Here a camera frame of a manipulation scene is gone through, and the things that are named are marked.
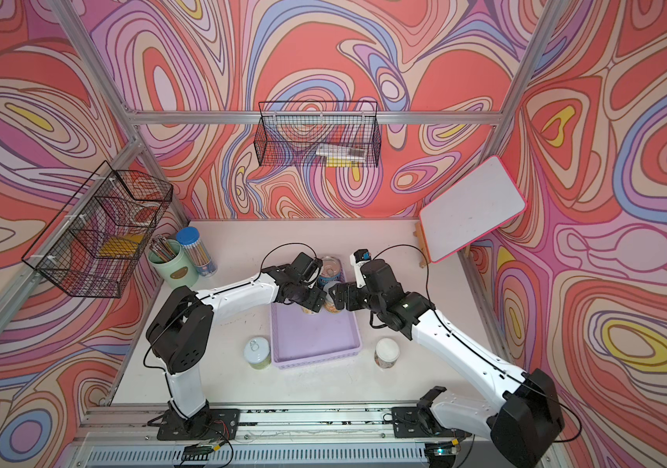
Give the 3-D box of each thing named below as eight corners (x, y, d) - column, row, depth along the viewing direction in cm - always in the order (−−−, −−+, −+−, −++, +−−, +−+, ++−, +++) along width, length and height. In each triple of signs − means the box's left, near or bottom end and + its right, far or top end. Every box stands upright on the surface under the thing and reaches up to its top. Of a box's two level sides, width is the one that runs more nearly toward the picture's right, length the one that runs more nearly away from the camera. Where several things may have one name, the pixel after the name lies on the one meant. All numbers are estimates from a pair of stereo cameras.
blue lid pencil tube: (194, 278, 105) (170, 242, 89) (200, 263, 109) (177, 226, 94) (215, 278, 105) (193, 242, 89) (219, 263, 109) (200, 226, 94)
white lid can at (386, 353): (374, 368, 84) (377, 359, 79) (373, 347, 88) (375, 337, 83) (396, 368, 84) (400, 359, 79) (394, 347, 88) (397, 337, 83)
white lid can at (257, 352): (246, 369, 84) (241, 362, 80) (251, 344, 89) (246, 336, 84) (271, 369, 84) (267, 362, 80) (275, 344, 89) (271, 336, 84)
